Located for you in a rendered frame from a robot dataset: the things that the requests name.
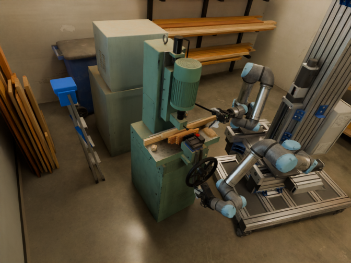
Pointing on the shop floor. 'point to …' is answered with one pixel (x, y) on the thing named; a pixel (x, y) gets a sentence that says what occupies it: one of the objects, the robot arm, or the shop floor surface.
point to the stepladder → (67, 82)
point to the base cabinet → (160, 184)
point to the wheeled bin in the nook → (79, 69)
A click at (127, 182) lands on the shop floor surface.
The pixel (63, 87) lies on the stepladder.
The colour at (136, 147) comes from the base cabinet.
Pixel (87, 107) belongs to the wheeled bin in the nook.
